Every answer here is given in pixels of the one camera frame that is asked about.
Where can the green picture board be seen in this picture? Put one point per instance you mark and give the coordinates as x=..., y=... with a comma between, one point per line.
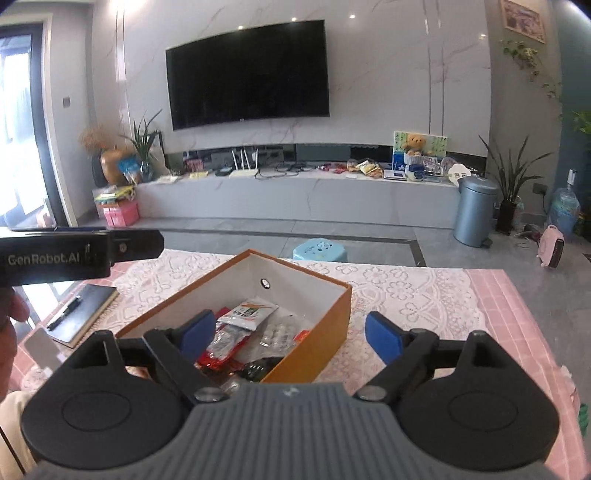
x=436, y=144

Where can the black television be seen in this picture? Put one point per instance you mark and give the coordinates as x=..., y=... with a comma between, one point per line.
x=249, y=74

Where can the tall-leaf potted plant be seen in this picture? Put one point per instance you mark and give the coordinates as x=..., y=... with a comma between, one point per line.
x=508, y=184

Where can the yellow snack bags pile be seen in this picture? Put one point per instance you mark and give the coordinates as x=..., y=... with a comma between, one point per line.
x=369, y=168

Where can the clear bag of white balls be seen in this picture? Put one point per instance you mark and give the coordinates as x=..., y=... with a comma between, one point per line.
x=277, y=333

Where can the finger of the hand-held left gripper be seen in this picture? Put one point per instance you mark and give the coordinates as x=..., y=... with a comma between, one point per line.
x=138, y=247

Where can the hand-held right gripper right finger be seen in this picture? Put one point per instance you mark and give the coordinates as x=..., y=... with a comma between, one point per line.
x=383, y=337

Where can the pink box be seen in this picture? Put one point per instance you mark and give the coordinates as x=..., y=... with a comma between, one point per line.
x=121, y=214

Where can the grey pedal trash can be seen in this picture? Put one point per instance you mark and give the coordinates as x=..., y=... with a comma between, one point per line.
x=475, y=212

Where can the person's left hand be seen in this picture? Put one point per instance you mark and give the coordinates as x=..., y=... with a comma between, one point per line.
x=21, y=308

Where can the dried flower bunch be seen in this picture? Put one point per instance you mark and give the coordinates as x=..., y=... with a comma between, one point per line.
x=92, y=138

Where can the white router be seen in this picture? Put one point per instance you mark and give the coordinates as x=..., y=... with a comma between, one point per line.
x=244, y=171

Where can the orange cardboard box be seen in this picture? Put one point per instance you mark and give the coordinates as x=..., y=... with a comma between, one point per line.
x=318, y=332

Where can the grey phone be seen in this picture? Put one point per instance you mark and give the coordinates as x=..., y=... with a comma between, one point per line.
x=41, y=348

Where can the blue plastic stool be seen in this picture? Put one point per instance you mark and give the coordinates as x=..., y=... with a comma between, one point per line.
x=318, y=251

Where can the small green potted plant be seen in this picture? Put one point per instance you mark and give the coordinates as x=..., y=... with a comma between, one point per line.
x=143, y=143

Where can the orange vase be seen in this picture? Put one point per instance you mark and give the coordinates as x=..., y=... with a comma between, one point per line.
x=113, y=166

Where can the hanging vine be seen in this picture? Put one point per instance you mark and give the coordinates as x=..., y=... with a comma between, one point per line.
x=531, y=60

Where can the black pen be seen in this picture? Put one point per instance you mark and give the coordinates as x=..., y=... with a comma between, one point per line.
x=64, y=313

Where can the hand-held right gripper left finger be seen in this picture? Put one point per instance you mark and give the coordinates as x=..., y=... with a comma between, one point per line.
x=198, y=330

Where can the white packet with orange print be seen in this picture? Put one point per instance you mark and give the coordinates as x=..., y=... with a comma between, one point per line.
x=249, y=314

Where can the grey television console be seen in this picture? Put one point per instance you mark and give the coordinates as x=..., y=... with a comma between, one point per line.
x=300, y=198

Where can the brown teddy bear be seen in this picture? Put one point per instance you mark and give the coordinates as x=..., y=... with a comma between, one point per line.
x=413, y=144

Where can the framed wall painting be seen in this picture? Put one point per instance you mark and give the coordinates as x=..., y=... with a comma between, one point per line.
x=524, y=21

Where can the pink space heater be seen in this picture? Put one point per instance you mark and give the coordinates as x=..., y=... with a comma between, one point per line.
x=551, y=247

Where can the blue water jug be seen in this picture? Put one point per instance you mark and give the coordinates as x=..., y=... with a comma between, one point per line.
x=564, y=210

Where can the red packet with yellow label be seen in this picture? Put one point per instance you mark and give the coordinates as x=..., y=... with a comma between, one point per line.
x=221, y=346

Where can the pink checked tablecloth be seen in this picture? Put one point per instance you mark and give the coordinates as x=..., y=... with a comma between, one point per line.
x=517, y=323

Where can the black notebook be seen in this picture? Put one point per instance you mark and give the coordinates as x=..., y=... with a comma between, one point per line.
x=94, y=307

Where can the black snack packet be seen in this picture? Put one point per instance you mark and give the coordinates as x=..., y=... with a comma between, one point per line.
x=258, y=369

